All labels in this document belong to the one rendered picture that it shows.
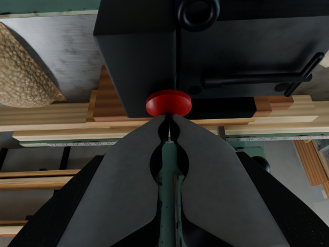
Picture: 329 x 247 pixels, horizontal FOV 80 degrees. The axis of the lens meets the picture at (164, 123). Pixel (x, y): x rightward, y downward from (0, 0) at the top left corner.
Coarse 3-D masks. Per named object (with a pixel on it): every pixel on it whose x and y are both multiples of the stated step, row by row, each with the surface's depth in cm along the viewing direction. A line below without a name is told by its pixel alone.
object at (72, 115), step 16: (304, 96) 32; (0, 112) 33; (16, 112) 33; (32, 112) 33; (48, 112) 32; (64, 112) 32; (80, 112) 32; (272, 112) 31; (288, 112) 31; (304, 112) 30; (0, 128) 32; (16, 128) 33; (32, 128) 33; (48, 128) 33; (64, 128) 33; (80, 128) 33
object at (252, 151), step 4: (236, 148) 24; (240, 148) 24; (244, 148) 24; (248, 148) 24; (252, 148) 24; (256, 148) 24; (260, 148) 24; (248, 152) 24; (252, 152) 24; (256, 152) 24; (260, 152) 24; (252, 156) 23; (264, 156) 23
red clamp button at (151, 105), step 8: (152, 96) 12; (160, 96) 12; (168, 96) 12; (176, 96) 12; (184, 96) 12; (152, 104) 12; (160, 104) 12; (168, 104) 12; (176, 104) 12; (184, 104) 12; (152, 112) 13; (160, 112) 13; (168, 112) 13; (176, 112) 13; (184, 112) 13
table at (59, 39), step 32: (0, 0) 21; (32, 0) 20; (64, 0) 20; (96, 0) 20; (32, 32) 21; (64, 32) 21; (64, 64) 25; (96, 64) 25; (64, 96) 31; (320, 96) 32
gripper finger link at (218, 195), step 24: (192, 144) 9; (216, 144) 9; (192, 168) 8; (216, 168) 8; (240, 168) 8; (192, 192) 7; (216, 192) 7; (240, 192) 7; (192, 216) 6; (216, 216) 6; (240, 216) 6; (264, 216) 6; (192, 240) 6; (216, 240) 6; (240, 240) 5; (264, 240) 5
